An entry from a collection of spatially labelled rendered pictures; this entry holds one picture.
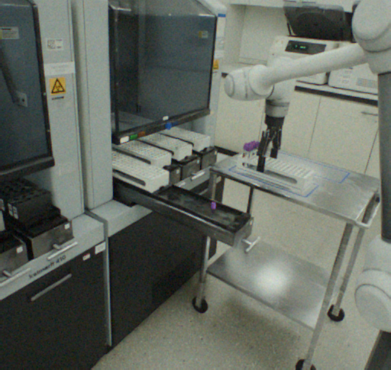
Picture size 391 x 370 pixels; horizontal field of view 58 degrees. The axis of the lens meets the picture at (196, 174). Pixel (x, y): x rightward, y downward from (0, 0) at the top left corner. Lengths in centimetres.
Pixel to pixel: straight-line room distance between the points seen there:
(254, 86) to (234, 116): 251
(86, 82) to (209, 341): 129
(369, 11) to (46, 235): 98
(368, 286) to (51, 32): 101
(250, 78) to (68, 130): 60
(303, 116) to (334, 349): 209
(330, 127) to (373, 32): 258
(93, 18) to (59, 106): 28
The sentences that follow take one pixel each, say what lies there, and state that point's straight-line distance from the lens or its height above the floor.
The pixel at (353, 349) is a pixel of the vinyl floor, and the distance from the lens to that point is 205.
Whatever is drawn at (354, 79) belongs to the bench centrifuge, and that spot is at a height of 100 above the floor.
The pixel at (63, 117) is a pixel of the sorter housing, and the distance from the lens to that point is 115.
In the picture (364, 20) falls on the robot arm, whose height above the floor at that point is 143.
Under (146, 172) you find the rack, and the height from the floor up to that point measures 86.
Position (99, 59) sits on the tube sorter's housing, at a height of 126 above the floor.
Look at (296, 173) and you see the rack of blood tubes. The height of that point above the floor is 88.
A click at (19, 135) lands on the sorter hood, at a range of 107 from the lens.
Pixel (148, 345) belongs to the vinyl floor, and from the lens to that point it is 183.
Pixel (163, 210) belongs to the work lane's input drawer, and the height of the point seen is 78.
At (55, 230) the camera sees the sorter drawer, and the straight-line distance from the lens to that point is 114.
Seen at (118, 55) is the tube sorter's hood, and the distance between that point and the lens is 124.
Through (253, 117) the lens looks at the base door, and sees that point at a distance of 363.
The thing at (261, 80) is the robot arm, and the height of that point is 123.
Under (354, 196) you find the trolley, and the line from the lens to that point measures 149.
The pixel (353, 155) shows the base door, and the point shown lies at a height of 38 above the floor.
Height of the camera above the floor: 142
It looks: 25 degrees down
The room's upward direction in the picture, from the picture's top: 5 degrees clockwise
